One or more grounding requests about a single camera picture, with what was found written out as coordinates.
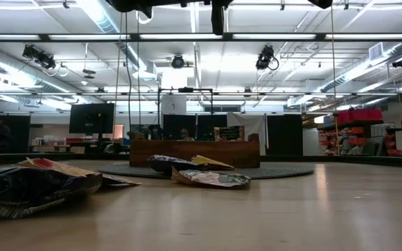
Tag black curtain panel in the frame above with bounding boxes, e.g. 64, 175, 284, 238
0, 114, 31, 154
162, 114, 228, 141
266, 114, 304, 156

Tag orange tea packet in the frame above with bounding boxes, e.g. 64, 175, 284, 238
15, 157, 69, 174
61, 166, 142, 186

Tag background workbench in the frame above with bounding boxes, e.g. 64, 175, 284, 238
29, 134, 131, 155

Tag hanging black cable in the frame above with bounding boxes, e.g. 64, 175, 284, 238
136, 13, 142, 126
124, 12, 134, 132

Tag beige tea packet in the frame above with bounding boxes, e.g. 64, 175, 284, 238
214, 125, 246, 142
170, 166, 252, 190

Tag dark blue tea packet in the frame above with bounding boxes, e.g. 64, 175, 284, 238
0, 166, 103, 220
147, 154, 202, 176

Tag black overhead frame bar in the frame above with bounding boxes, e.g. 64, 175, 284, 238
0, 32, 402, 43

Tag hanging beige rope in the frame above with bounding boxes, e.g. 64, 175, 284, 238
112, 12, 124, 135

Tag silver ventilation duct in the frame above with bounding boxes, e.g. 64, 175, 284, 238
318, 41, 402, 94
0, 43, 94, 105

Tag grey round mat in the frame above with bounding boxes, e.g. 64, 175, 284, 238
98, 162, 315, 181

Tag white sheet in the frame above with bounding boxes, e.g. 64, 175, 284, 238
226, 112, 267, 156

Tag black television on stand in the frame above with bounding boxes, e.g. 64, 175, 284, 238
68, 102, 116, 140

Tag shelf with red bins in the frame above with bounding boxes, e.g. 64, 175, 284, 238
318, 108, 402, 157

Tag wooden tea organizer box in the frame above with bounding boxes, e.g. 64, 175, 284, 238
128, 131, 262, 169

